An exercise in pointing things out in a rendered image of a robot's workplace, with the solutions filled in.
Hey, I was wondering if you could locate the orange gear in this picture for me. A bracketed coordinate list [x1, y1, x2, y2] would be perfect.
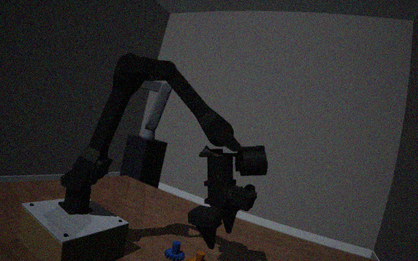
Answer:
[187, 251, 205, 261]

